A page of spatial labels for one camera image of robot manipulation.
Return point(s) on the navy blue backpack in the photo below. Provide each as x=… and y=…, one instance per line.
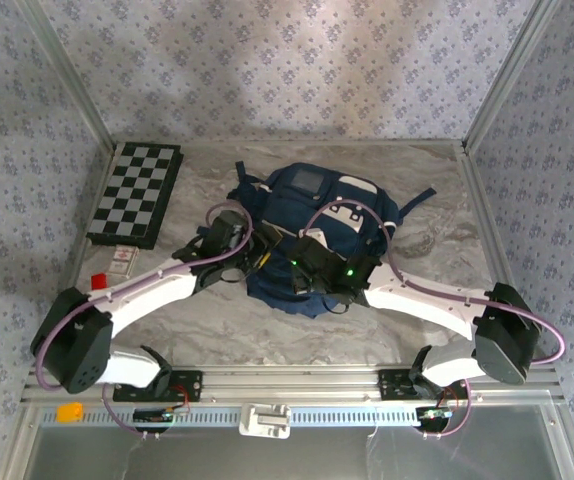
x=292, y=200

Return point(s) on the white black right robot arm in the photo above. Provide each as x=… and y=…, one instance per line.
x=504, y=340

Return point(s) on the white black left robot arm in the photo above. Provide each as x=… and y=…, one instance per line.
x=74, y=350

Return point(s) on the white red card box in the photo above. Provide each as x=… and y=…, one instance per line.
x=124, y=260

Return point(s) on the black grey chessboard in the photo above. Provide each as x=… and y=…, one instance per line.
x=132, y=190

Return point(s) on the small red block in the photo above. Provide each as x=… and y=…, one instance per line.
x=99, y=281

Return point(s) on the small green circuit board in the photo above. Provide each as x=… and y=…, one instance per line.
x=434, y=414
x=153, y=415

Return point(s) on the grey metal panel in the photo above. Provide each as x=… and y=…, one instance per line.
x=287, y=460

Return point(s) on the yellow plastic block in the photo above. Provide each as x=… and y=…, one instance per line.
x=69, y=413

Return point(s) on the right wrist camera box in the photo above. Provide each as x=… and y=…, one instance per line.
x=314, y=250

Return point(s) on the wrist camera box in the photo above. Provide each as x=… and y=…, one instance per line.
x=314, y=250
x=227, y=227

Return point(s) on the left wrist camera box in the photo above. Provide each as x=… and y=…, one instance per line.
x=227, y=227

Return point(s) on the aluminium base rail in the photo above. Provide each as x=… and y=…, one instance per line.
x=287, y=382

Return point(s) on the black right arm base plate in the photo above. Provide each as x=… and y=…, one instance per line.
x=389, y=385

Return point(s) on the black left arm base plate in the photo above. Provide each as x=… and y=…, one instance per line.
x=192, y=385

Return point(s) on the white plastic bracket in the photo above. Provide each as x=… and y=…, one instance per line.
x=264, y=421

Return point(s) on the aluminium corner post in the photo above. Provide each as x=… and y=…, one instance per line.
x=511, y=75
x=69, y=75

